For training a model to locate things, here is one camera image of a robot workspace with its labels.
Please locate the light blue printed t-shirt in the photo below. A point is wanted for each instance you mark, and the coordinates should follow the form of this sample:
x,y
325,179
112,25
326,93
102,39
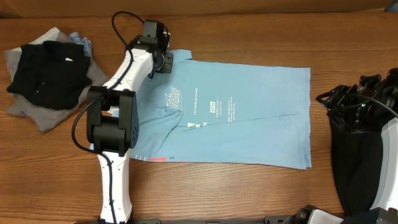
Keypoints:
x,y
225,113

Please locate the black folded polo shirt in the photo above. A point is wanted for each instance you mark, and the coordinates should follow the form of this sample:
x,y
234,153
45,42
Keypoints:
x,y
52,74

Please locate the black garment pile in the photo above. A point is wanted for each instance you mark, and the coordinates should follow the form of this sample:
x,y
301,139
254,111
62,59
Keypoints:
x,y
356,159

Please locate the grey folded garment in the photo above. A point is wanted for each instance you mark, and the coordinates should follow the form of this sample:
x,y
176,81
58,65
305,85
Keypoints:
x,y
45,118

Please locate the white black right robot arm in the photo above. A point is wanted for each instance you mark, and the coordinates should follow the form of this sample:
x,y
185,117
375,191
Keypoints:
x,y
384,208

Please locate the blue folded garment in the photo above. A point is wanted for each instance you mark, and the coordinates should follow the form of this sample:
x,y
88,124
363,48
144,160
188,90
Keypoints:
x,y
85,42

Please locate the white mesh folded garment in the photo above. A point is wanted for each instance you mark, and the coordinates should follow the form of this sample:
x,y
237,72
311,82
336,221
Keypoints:
x,y
51,34

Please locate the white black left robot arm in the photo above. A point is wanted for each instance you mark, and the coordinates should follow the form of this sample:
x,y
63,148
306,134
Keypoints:
x,y
112,125

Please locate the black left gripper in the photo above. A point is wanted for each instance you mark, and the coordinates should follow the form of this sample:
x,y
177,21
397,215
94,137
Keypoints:
x,y
166,65

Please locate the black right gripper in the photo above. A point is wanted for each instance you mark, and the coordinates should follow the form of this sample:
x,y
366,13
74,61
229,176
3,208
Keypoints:
x,y
337,94

